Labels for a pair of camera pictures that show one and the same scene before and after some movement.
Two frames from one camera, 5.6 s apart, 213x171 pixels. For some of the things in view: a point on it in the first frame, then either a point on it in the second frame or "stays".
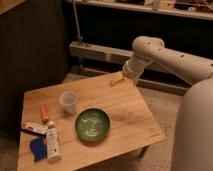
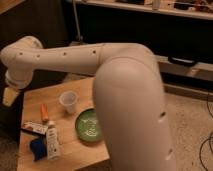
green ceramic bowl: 92,124 stays
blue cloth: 38,148 stays
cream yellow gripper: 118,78 -> 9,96
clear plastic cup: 68,100 stays
